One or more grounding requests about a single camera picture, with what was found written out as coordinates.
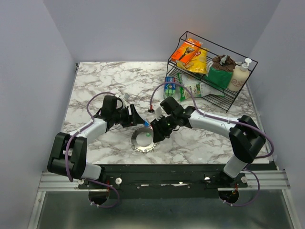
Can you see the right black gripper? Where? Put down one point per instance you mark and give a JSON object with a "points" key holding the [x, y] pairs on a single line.
{"points": [[159, 132]]}

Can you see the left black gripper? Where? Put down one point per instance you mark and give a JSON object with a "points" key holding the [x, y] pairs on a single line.
{"points": [[132, 119]]}

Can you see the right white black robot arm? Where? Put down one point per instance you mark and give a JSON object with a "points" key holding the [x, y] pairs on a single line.
{"points": [[246, 138]]}

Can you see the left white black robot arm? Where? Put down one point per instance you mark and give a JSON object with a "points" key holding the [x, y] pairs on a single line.
{"points": [[69, 150]]}

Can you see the blue green small box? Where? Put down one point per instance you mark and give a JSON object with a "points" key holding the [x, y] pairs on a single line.
{"points": [[170, 87]]}

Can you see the green white snack packet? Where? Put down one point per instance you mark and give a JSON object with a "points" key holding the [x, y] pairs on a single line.
{"points": [[196, 87]]}

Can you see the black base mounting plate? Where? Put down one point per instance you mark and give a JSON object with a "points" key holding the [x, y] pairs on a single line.
{"points": [[163, 181]]}

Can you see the yellow chips bag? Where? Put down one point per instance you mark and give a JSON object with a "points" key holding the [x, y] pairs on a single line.
{"points": [[198, 64]]}

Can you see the orange razor box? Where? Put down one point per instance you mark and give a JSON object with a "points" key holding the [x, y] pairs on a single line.
{"points": [[186, 51]]}

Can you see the green brown paper bag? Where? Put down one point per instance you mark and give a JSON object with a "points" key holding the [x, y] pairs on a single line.
{"points": [[220, 70]]}

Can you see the cream pump lotion bottle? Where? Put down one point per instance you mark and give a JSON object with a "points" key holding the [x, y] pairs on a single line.
{"points": [[240, 75]]}

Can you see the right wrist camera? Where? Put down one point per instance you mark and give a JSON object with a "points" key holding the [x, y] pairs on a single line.
{"points": [[158, 113]]}

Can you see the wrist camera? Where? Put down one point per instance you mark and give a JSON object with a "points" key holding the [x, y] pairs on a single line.
{"points": [[122, 100], [158, 113]]}

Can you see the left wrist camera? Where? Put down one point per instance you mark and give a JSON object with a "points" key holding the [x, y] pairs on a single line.
{"points": [[122, 100]]}

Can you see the black wire shelf rack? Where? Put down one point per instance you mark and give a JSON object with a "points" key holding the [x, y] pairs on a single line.
{"points": [[223, 102]]}

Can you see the aluminium extrusion rail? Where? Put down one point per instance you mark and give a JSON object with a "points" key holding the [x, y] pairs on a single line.
{"points": [[269, 180]]}

